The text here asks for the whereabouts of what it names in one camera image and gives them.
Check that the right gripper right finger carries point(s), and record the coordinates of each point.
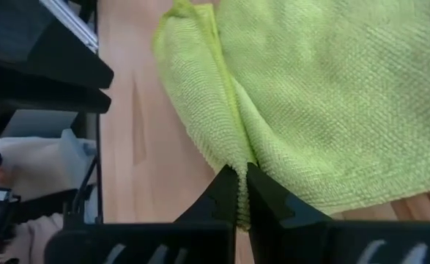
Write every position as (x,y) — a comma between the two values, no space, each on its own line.
(291,238)

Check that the person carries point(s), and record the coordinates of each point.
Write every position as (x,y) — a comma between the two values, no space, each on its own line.
(35,168)

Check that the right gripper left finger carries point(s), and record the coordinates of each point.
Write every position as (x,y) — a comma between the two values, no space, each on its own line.
(200,238)

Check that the green microfiber towel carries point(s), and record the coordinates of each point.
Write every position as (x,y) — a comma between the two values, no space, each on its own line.
(328,91)

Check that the black metal table frame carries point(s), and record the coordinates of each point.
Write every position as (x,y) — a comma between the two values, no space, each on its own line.
(99,165)

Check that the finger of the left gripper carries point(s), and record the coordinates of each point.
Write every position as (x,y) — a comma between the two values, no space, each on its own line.
(35,36)
(35,91)

